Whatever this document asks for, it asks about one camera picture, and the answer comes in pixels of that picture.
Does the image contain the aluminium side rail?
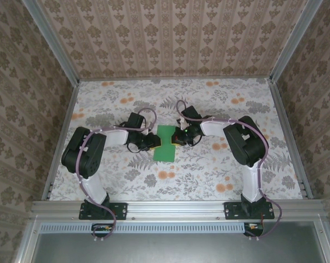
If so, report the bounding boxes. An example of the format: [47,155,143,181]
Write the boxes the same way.
[268,78,314,201]
[41,81,82,202]

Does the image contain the grey slotted cable duct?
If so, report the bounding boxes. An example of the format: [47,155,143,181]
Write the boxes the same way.
[39,221,264,234]

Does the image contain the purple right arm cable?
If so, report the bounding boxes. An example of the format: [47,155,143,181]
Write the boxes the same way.
[176,99,283,242]

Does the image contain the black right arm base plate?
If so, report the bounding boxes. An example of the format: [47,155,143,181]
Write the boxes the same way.
[224,202,275,220]

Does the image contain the green paper sheet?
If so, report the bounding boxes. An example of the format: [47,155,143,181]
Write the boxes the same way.
[152,124,177,163]

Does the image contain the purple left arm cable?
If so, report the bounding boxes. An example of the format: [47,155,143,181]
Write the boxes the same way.
[75,107,158,243]

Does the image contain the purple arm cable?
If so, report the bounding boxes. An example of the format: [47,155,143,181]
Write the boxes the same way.
[176,99,283,242]
[75,107,158,243]

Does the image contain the aluminium frame post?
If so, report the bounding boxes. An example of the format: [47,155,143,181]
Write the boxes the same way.
[268,0,318,84]
[21,0,81,85]

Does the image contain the short aluminium frame beam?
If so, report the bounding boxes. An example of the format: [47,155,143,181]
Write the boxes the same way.
[14,220,42,263]
[312,220,330,263]

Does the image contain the small electronics board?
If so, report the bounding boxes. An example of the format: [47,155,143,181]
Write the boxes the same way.
[92,223,113,237]
[243,222,265,237]

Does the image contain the wide aluminium mounting rail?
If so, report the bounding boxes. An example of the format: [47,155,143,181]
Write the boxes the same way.
[30,199,329,221]

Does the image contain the floral patterned table cover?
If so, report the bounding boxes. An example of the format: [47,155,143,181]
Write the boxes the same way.
[48,78,305,202]

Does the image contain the grey metal sheet panel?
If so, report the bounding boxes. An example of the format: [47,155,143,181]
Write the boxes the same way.
[30,232,329,263]

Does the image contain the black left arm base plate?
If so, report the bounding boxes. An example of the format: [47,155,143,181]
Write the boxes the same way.
[79,202,128,220]

